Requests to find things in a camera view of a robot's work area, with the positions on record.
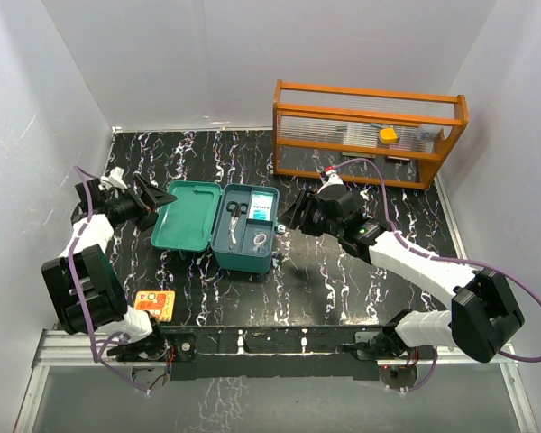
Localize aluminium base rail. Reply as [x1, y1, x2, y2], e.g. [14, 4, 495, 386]
[15, 331, 538, 432]

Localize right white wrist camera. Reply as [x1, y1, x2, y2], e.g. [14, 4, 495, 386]
[318, 166, 344, 192]

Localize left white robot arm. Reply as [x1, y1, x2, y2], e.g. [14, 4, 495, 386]
[41, 168, 176, 362]

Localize blue divided tray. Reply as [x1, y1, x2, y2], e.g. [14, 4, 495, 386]
[211, 183, 280, 258]

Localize yellow small box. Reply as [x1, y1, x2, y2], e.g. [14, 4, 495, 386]
[379, 127, 399, 144]

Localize small green white sachet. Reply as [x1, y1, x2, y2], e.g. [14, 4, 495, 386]
[248, 192, 274, 221]

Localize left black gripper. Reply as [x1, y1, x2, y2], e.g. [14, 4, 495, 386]
[108, 175, 178, 232]

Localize orange wooden rack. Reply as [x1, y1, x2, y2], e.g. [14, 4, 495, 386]
[272, 80, 469, 190]

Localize black handled scissors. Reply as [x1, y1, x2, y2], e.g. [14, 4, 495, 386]
[226, 201, 249, 250]

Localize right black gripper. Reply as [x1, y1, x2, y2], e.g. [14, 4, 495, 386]
[279, 189, 343, 238]

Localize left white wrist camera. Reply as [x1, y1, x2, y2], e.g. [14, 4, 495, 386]
[99, 167, 128, 190]

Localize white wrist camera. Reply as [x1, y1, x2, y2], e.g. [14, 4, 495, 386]
[318, 166, 344, 192]
[99, 167, 128, 190]

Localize teal medicine kit box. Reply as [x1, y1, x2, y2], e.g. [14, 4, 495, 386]
[151, 180, 274, 274]

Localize clear tape roll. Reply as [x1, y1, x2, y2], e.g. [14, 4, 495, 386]
[252, 233, 268, 248]

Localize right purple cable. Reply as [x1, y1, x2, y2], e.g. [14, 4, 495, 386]
[331, 157, 541, 398]

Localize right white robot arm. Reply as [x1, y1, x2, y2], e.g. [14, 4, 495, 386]
[279, 185, 525, 363]

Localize clear cup on rack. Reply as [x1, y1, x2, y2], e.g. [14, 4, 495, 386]
[416, 124, 443, 143]

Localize orange card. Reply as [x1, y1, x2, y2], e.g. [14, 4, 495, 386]
[133, 290, 176, 322]

